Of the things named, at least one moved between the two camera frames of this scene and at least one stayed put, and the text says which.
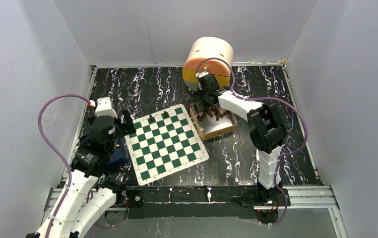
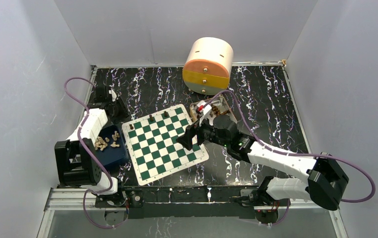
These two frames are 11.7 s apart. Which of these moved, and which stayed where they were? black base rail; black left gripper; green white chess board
Moved: black left gripper
Stayed: black base rail; green white chess board
